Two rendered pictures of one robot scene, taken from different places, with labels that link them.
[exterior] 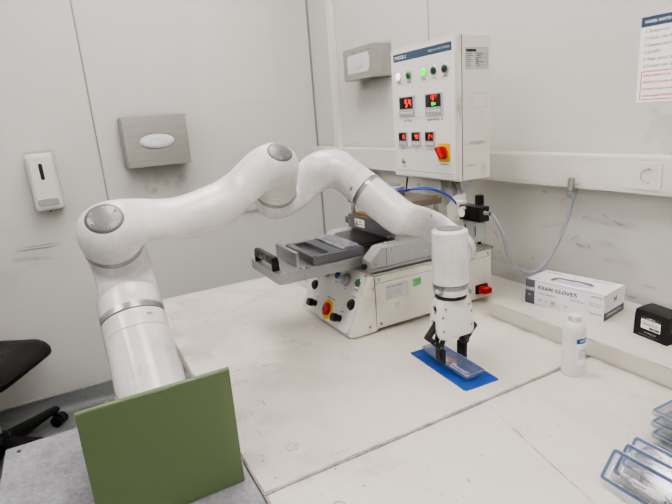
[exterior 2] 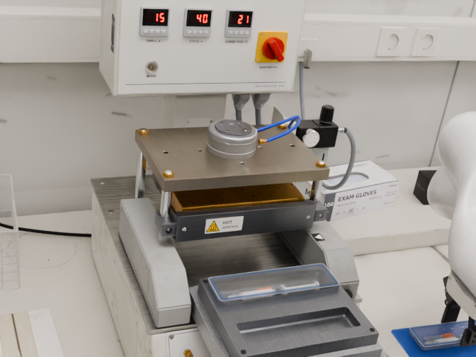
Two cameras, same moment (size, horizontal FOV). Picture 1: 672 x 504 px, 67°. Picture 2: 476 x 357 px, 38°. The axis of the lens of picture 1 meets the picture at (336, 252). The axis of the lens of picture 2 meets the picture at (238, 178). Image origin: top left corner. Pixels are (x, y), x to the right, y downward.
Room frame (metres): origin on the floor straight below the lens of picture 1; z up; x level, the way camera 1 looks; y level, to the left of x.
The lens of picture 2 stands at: (1.53, 0.80, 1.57)
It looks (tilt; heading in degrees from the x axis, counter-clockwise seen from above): 27 degrees down; 273
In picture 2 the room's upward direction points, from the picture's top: 8 degrees clockwise
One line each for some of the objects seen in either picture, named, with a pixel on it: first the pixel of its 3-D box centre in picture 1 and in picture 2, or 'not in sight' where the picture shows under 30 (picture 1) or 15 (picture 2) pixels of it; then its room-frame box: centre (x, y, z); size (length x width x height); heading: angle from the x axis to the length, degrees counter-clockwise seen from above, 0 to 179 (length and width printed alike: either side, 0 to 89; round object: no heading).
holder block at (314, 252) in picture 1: (323, 249); (285, 312); (1.48, 0.04, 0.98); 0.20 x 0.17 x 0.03; 27
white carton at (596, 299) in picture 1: (573, 293); (345, 189); (1.35, -0.67, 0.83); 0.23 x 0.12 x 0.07; 37
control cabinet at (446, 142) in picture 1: (434, 146); (204, 31); (1.68, -0.35, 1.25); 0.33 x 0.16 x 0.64; 27
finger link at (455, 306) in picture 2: (465, 342); (449, 305); (1.15, -0.31, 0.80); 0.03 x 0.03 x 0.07; 24
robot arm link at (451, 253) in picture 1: (450, 254); not in sight; (1.14, -0.27, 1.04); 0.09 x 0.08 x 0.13; 149
